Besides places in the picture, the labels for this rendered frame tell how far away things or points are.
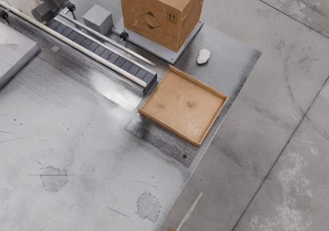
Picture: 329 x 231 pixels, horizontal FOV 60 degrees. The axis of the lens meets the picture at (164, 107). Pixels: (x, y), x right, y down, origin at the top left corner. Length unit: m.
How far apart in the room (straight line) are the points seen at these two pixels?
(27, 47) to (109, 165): 0.67
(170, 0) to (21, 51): 0.71
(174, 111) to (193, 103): 0.09
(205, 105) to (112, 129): 0.41
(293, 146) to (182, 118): 1.23
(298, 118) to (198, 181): 0.92
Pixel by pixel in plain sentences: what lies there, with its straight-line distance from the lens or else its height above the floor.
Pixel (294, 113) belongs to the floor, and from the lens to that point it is 2.41.
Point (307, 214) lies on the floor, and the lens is 2.21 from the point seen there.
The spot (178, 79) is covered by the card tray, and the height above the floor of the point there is 0.83.
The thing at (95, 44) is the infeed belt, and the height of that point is 0.88.
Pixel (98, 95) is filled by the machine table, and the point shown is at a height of 0.83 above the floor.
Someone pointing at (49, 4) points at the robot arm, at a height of 1.11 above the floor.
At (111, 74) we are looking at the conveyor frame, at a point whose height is 0.87.
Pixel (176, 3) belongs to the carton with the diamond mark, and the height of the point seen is 1.12.
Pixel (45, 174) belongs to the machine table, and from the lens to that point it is 1.23.
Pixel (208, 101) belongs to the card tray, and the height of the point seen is 0.83.
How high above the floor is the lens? 1.96
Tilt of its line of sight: 64 degrees down
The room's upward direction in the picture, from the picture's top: 5 degrees clockwise
